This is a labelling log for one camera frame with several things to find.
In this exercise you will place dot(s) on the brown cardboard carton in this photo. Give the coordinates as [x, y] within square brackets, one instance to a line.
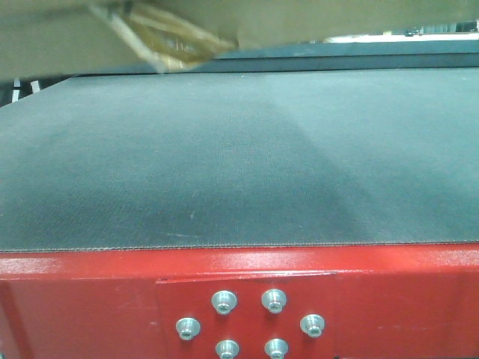
[49, 38]

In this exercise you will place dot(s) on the silver flange bolt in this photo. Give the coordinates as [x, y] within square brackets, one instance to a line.
[276, 348]
[274, 300]
[188, 328]
[227, 349]
[224, 302]
[312, 325]

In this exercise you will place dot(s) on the dark conveyor belt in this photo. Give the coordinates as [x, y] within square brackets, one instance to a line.
[316, 144]

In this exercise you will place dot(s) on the red conveyor frame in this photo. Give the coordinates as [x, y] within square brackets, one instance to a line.
[385, 301]

